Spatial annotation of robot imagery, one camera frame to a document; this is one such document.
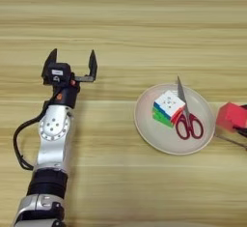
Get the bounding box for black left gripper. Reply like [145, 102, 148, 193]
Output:
[41, 47, 98, 110]

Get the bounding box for red cube block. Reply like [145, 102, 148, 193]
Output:
[215, 101, 247, 133]

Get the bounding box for black box with white label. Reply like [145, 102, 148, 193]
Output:
[47, 62, 72, 86]

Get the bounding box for multicoloured puzzle cube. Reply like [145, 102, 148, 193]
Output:
[151, 89, 187, 128]

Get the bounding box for beige round plate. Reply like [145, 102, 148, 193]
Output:
[133, 82, 216, 156]

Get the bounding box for amber handled screwdriver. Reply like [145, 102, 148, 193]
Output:
[213, 133, 247, 151]

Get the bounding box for red handled scissors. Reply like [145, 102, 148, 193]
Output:
[175, 75, 205, 141]

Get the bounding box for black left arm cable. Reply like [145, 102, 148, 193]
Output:
[13, 99, 52, 171]

